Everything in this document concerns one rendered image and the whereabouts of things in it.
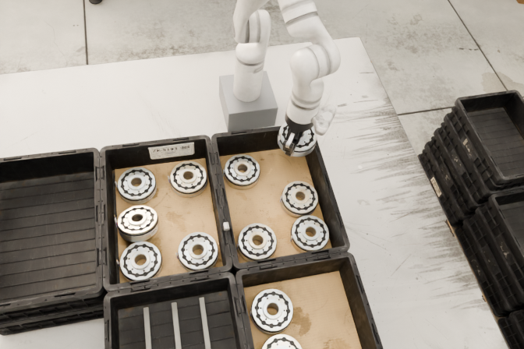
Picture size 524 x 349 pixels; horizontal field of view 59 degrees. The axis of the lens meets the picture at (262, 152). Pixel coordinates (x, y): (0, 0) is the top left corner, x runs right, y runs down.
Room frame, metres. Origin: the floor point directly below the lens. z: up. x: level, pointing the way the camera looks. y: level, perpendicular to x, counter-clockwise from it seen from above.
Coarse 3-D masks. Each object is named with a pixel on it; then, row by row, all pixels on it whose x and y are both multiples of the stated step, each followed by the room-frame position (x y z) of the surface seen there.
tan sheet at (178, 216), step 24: (120, 168) 0.64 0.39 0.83; (168, 168) 0.66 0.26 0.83; (168, 192) 0.59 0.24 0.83; (168, 216) 0.52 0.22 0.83; (192, 216) 0.53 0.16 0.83; (120, 240) 0.43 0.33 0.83; (168, 240) 0.45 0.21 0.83; (216, 240) 0.47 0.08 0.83; (168, 264) 0.38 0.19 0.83; (216, 264) 0.40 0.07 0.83
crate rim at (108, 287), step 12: (120, 144) 0.66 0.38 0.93; (132, 144) 0.66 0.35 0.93; (144, 144) 0.67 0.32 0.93; (156, 144) 0.68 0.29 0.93; (216, 180) 0.60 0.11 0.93; (216, 192) 0.57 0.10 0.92; (216, 204) 0.53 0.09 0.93; (108, 252) 0.36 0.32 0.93; (228, 252) 0.40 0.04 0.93; (108, 264) 0.33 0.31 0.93; (228, 264) 0.38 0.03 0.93; (108, 276) 0.30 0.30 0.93; (168, 276) 0.32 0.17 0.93; (180, 276) 0.33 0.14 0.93; (192, 276) 0.33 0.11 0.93; (108, 288) 0.27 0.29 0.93; (120, 288) 0.28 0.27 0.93
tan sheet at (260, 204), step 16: (224, 160) 0.72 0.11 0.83; (272, 160) 0.75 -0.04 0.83; (288, 160) 0.76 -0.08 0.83; (304, 160) 0.77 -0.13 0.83; (272, 176) 0.70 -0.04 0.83; (288, 176) 0.70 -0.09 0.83; (304, 176) 0.71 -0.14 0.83; (240, 192) 0.62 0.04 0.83; (256, 192) 0.63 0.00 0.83; (272, 192) 0.64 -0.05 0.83; (240, 208) 0.58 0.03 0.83; (256, 208) 0.58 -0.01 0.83; (272, 208) 0.59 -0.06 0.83; (240, 224) 0.53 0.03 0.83; (272, 224) 0.54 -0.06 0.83; (288, 224) 0.55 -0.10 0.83; (256, 240) 0.49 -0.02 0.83; (288, 240) 0.50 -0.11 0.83; (240, 256) 0.44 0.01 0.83; (272, 256) 0.45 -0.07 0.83
